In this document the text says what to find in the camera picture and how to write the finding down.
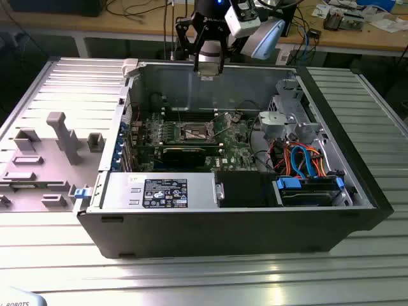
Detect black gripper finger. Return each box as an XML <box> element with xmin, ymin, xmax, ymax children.
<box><xmin>174</xmin><ymin>15</ymin><xmax>205</xmax><ymax>74</ymax></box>
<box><xmin>218</xmin><ymin>29</ymin><xmax>247</xmax><ymax>75</ymax></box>

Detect CPU socket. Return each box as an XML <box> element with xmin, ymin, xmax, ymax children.
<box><xmin>178</xmin><ymin>120</ymin><xmax>214</xmax><ymax>143</ymax></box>

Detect black PC case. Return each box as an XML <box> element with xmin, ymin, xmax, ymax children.
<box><xmin>72</xmin><ymin>59</ymin><xmax>395</xmax><ymax>259</ymax></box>

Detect blue flat wire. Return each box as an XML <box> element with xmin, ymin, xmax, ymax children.
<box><xmin>290</xmin><ymin>143</ymin><xmax>316</xmax><ymax>180</ymax></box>

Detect black plastic shroud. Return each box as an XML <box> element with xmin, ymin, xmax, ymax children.
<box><xmin>215</xmin><ymin>170</ymin><xmax>275</xmax><ymax>208</ymax></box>

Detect CPU cooler heatsink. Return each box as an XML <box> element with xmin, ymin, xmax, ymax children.
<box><xmin>323</xmin><ymin>9</ymin><xmax>344</xmax><ymax>31</ymax></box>

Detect grey parts rack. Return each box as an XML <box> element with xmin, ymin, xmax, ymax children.
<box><xmin>0</xmin><ymin>111</ymin><xmax>106</xmax><ymax>214</ymax></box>

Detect blue plastic latch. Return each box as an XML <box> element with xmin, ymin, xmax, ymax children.
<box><xmin>73</xmin><ymin>187</ymin><xmax>92</xmax><ymax>201</ymax></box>

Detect red wire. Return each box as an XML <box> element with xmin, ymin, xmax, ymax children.
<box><xmin>124</xmin><ymin>102</ymin><xmax>143</xmax><ymax>124</ymax></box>

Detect metal socket cover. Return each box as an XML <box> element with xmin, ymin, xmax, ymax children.
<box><xmin>207</xmin><ymin>112</ymin><xmax>236</xmax><ymax>142</ymax></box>

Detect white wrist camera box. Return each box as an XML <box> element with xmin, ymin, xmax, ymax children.
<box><xmin>224</xmin><ymin>0</ymin><xmax>259</xmax><ymax>38</ymax></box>

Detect wooden desk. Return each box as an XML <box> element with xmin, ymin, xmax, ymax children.
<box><xmin>0</xmin><ymin>0</ymin><xmax>408</xmax><ymax>59</ymax></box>

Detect silver hardware box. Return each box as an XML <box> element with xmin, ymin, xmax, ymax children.
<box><xmin>342</xmin><ymin>12</ymin><xmax>366</xmax><ymax>32</ymax></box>

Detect silver power supply unit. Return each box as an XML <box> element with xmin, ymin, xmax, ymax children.
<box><xmin>101</xmin><ymin>171</ymin><xmax>221</xmax><ymax>211</ymax></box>

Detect RAM slot white clips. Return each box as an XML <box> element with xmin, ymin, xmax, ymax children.
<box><xmin>162</xmin><ymin>113</ymin><xmax>221</xmax><ymax>119</ymax></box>
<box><xmin>161</xmin><ymin>107</ymin><xmax>219</xmax><ymax>113</ymax></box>

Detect silver drive bracket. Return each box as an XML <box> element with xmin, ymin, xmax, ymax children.
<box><xmin>258</xmin><ymin>110</ymin><xmax>299</xmax><ymax>141</ymax></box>

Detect black equipment box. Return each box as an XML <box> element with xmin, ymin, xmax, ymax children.
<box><xmin>9</xmin><ymin>0</ymin><xmax>103</xmax><ymax>17</ymax></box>

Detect hard disk in blue carrier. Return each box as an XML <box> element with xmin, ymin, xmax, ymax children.
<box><xmin>276</xmin><ymin>176</ymin><xmax>346</xmax><ymax>207</ymax></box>

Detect green motherboard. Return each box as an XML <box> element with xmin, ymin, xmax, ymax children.
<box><xmin>132</xmin><ymin>110</ymin><xmax>256</xmax><ymax>175</ymax></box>

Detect blue box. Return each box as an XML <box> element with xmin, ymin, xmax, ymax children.
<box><xmin>356</xmin><ymin>0</ymin><xmax>396</xmax><ymax>10</ymax></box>

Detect metal wire locking lever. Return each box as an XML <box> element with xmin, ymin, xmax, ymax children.
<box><xmin>186</xmin><ymin>133</ymin><xmax>221</xmax><ymax>143</ymax></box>
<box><xmin>175</xmin><ymin>98</ymin><xmax>184</xmax><ymax>135</ymax></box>

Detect black graphics card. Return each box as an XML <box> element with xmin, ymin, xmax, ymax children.
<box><xmin>136</xmin><ymin>143</ymin><xmax>224</xmax><ymax>169</ymax></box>

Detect orange wire bundle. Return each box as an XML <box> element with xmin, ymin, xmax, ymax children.
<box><xmin>270</xmin><ymin>140</ymin><xmax>329</xmax><ymax>178</ymax></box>

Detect silver CPU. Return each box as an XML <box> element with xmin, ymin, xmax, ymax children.
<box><xmin>198</xmin><ymin>62</ymin><xmax>221</xmax><ymax>78</ymax></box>

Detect RAM slot black clips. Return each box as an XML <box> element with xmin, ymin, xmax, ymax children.
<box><xmin>164</xmin><ymin>116</ymin><xmax>221</xmax><ymax>122</ymax></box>
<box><xmin>163</xmin><ymin>110</ymin><xmax>220</xmax><ymax>116</ymax></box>

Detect pale grey case handle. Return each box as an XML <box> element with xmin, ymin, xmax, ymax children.
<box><xmin>122</xmin><ymin>58</ymin><xmax>140</xmax><ymax>78</ymax></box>

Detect thin black wire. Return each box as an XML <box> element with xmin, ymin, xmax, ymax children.
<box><xmin>235</xmin><ymin>99</ymin><xmax>259</xmax><ymax>113</ymax></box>

